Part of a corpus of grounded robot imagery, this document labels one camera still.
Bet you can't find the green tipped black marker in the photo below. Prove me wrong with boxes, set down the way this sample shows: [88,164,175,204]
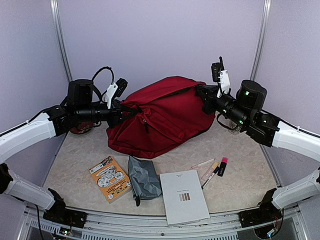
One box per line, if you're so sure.
[201,172,216,189]

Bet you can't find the red backpack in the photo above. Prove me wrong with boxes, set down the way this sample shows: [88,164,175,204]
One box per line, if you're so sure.
[106,76,215,159]

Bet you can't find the right aluminium frame post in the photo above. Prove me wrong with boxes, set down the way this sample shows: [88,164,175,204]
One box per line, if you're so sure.
[250,0,272,81]

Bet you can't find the white notebook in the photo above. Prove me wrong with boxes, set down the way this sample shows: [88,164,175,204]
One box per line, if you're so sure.
[159,170,210,226]

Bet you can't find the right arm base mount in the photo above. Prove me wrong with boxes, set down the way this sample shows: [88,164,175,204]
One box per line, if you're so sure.
[238,208,283,228]

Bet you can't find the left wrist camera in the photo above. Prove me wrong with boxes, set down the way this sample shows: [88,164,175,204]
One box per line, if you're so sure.
[102,78,128,103]

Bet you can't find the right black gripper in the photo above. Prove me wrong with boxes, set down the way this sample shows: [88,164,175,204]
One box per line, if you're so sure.
[195,84,251,128]

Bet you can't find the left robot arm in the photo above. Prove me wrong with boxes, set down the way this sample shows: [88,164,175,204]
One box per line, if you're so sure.
[0,78,128,226]

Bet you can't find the left aluminium frame post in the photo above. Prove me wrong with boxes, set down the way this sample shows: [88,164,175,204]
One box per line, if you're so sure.
[50,0,73,82]

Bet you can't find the red floral round case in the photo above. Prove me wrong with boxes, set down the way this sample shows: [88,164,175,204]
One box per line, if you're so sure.
[69,121,94,135]

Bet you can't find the pink black highlighter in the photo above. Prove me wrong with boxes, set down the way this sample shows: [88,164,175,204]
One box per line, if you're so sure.
[217,157,228,177]

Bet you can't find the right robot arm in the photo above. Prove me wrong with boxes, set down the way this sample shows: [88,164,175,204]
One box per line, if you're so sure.
[195,80,320,222]

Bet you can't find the grey pencil pouch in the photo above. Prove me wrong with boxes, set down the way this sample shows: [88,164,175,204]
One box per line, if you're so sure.
[127,155,162,207]

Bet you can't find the white printed mug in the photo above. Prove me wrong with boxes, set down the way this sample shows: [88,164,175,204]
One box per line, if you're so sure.
[227,119,244,135]

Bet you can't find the clear pink pen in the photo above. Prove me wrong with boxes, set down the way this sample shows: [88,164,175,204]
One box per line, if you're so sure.
[191,158,215,170]

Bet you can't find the orange comic book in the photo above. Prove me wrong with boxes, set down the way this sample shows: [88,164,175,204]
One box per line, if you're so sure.
[88,156,132,204]

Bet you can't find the aluminium frame post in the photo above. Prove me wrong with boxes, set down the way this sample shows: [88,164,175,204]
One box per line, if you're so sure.
[250,0,272,81]
[50,0,73,82]

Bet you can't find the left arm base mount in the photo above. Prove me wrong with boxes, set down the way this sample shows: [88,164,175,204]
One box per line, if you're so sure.
[43,208,87,229]

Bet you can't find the beige capped marker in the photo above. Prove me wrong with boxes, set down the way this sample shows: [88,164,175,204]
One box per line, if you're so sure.
[201,161,219,181]

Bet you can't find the front aluminium rail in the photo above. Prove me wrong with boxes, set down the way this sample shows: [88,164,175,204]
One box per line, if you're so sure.
[23,197,301,240]

